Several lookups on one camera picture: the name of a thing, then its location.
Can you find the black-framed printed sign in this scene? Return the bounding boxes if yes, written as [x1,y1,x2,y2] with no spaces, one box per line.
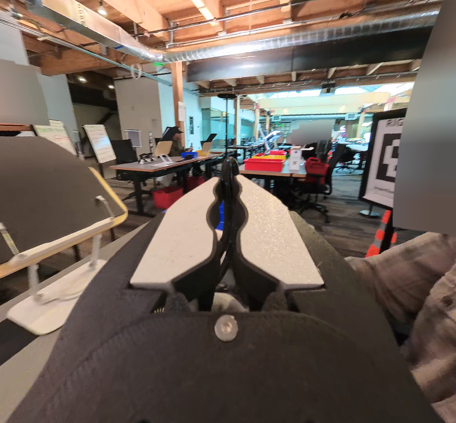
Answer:
[359,109,407,210]

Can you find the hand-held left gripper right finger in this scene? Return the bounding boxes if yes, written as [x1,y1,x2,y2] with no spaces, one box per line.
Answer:
[233,175,325,290]

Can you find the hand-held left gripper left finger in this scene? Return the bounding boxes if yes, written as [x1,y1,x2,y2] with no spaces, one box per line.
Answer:
[130,176,222,289]

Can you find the whiteboard with green writing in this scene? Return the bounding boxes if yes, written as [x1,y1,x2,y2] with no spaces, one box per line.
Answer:
[34,120,77,154]

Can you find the black office chair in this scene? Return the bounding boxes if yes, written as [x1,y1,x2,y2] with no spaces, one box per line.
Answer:
[296,143,347,222]

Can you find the black monitor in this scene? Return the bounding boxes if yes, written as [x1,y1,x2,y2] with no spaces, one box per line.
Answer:
[110,140,138,163]

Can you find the wooden column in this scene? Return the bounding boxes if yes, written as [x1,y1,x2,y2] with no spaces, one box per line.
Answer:
[171,61,186,138]

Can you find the black hdmi cable coil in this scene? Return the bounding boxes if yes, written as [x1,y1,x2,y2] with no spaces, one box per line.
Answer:
[214,157,246,288]

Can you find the white tablet stand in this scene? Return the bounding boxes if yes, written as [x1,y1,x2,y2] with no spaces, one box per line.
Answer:
[0,136,129,336]

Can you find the orange traffic cone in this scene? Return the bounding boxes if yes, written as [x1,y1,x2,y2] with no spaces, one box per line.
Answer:
[365,209,398,258]

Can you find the red plastic tray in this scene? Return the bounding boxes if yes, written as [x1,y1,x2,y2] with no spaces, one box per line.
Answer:
[243,157,285,172]

